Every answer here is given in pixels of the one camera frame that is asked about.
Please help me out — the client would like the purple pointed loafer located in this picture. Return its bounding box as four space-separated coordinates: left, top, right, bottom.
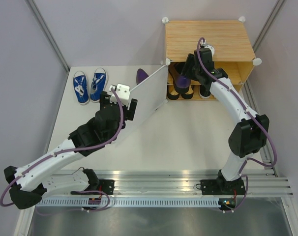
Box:
168 62 191 94
136 68 149 85

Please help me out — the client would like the black white sneaker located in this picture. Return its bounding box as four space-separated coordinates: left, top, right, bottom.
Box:
199 85 211 99

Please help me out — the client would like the white cabinet door panel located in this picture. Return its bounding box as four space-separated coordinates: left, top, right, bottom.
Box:
114 66 168 144

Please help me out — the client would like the gold loafer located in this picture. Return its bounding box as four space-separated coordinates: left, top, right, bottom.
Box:
181 86 194 100
167 85 180 100

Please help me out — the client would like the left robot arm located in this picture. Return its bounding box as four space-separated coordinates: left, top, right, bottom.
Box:
0 86 137 209

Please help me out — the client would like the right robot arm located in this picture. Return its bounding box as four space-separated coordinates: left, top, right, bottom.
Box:
181 48 269 195

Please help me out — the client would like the wooden shoe cabinet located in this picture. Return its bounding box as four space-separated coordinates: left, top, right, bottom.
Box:
165 19 261 100

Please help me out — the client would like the right blue canvas sneaker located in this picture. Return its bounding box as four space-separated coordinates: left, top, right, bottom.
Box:
90 67 107 102

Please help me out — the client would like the blue canvas sneaker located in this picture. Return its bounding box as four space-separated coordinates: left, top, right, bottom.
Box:
73 71 89 105
90 67 107 102

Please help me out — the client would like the left blue canvas sneaker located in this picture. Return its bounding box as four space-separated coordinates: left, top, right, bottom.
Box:
73 71 89 105

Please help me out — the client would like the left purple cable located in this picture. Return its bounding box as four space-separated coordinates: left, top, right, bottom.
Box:
0 88 126 216

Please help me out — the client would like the purple cable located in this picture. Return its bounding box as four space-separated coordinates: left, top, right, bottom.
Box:
0 88 126 216
197 37 279 213

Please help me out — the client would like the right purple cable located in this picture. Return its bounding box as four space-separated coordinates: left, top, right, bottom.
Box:
197 37 279 213

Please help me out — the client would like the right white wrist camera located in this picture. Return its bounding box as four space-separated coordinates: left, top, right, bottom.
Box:
200 42 215 56

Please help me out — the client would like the aluminium rail base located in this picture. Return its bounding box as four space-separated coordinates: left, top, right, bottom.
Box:
25 169 295 197

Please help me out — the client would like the white slotted cable duct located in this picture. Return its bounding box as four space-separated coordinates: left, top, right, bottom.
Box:
37 197 221 207

